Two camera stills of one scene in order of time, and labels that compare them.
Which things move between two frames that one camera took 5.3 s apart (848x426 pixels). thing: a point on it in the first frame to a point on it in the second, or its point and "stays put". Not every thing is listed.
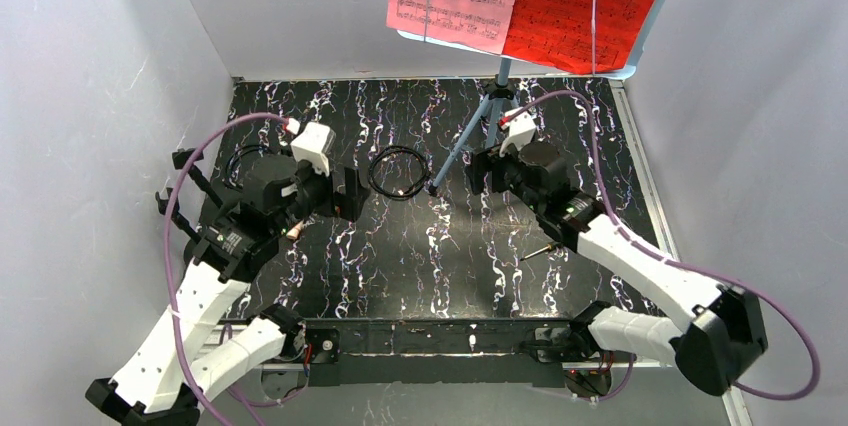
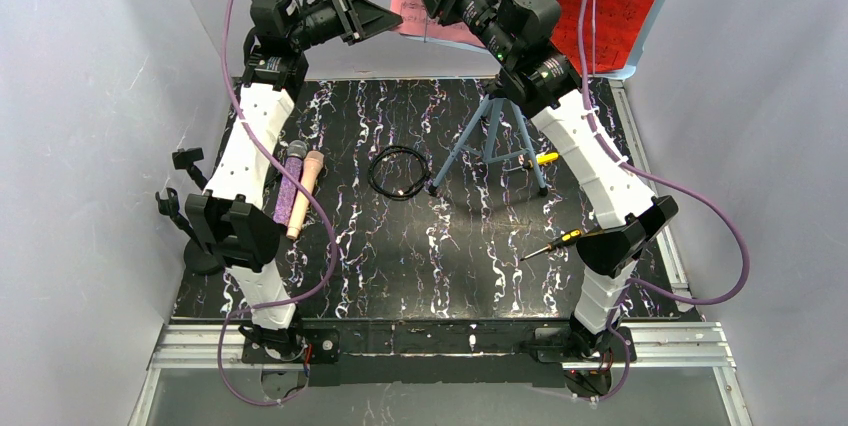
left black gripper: (349, 194) to (344, 11)
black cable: (404, 194) stays put
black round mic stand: (181, 158) stays put
